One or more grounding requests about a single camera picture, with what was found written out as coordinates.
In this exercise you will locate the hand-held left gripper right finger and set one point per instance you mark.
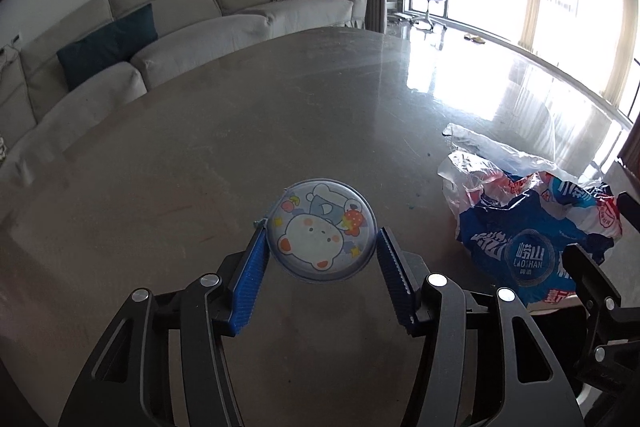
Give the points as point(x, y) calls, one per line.
point(395, 277)

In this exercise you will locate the grey fabric sofa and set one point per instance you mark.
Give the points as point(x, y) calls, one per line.
point(210, 32)

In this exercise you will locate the round bear print tin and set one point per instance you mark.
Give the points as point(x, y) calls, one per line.
point(320, 232)

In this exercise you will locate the pair of slippers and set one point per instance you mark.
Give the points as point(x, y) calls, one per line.
point(475, 39)

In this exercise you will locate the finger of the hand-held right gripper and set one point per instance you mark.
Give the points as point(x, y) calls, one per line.
point(600, 287)
point(630, 214)

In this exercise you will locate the office chair with clothes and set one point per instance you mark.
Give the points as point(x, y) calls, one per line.
point(429, 9)

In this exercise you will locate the large blue printed plastic bag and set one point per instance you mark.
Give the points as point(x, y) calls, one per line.
point(525, 252)

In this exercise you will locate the teal cushion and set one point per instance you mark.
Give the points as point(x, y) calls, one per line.
point(107, 47)

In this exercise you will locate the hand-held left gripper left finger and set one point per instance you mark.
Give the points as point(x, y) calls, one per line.
point(250, 277)

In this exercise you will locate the white sheer curtain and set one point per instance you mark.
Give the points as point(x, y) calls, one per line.
point(590, 7)

